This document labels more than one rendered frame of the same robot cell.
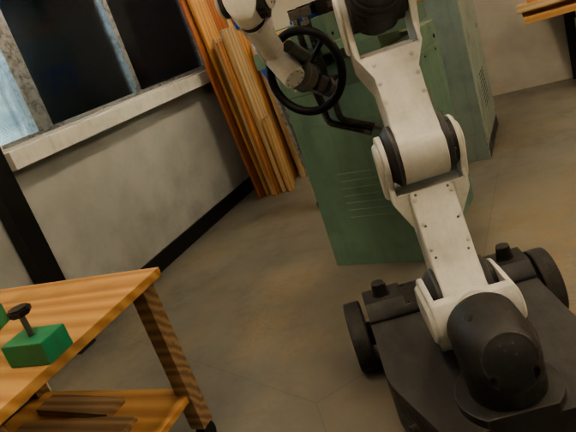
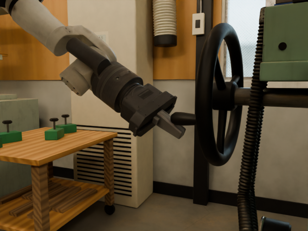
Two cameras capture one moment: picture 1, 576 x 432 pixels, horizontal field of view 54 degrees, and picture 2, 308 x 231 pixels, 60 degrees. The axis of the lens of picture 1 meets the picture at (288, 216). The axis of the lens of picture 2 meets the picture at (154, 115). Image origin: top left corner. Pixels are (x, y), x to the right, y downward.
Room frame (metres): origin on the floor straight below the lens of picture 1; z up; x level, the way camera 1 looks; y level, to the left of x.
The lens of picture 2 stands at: (1.69, -0.74, 0.84)
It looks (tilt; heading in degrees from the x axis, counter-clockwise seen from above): 7 degrees down; 84
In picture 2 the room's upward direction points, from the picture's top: straight up
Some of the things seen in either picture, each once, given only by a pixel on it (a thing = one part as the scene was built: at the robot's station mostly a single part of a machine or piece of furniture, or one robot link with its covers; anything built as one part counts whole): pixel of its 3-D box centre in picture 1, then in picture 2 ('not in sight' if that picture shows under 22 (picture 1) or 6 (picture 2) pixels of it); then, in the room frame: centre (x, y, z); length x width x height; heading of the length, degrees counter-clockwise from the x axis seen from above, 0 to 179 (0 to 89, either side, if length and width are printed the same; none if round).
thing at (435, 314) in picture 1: (466, 301); not in sight; (1.14, -0.32, 0.28); 0.21 x 0.20 x 0.13; 175
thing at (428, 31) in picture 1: (361, 57); not in sight; (2.27, -0.47, 0.76); 0.57 x 0.45 x 0.09; 145
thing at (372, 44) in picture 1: (338, 51); not in sight; (2.12, -0.37, 0.82); 0.40 x 0.21 x 0.04; 55
